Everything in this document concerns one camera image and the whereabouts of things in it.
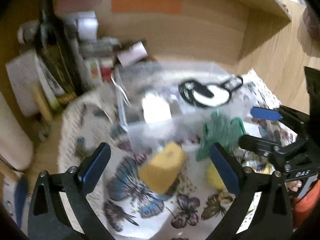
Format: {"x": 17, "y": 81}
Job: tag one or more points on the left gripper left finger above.
{"x": 91, "y": 169}

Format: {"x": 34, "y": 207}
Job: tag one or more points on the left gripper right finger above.
{"x": 228, "y": 168}

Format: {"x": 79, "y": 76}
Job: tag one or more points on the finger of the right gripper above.
{"x": 265, "y": 114}
{"x": 259, "y": 146}

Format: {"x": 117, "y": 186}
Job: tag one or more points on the yellow fuzzy ball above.
{"x": 214, "y": 178}

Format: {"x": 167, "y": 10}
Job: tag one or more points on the green knitted glove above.
{"x": 220, "y": 129}

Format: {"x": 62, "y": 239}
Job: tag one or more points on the black and white sleep mask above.
{"x": 209, "y": 95}

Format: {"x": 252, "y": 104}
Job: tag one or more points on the yellow sponge block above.
{"x": 161, "y": 171}

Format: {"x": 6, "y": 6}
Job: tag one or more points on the orange sleeve forearm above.
{"x": 303, "y": 207}

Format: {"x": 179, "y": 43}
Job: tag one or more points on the right hand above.
{"x": 294, "y": 186}

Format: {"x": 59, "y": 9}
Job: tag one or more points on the butterfly print lace tablecloth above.
{"x": 190, "y": 209}

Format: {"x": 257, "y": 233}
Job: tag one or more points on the clear plastic storage box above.
{"x": 163, "y": 78}

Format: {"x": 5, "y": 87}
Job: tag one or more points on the yellow wooden stick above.
{"x": 41, "y": 102}

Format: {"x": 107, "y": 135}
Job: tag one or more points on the stack of papers and boxes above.
{"x": 26, "y": 69}

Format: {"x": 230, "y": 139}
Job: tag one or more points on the dark glass bottle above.
{"x": 53, "y": 47}

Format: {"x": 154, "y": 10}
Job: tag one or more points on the white pink cardboard box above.
{"x": 133, "y": 54}

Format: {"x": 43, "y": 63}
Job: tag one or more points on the orange paper sheet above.
{"x": 147, "y": 6}

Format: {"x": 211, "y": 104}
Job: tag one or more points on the brown hat on wall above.
{"x": 311, "y": 23}

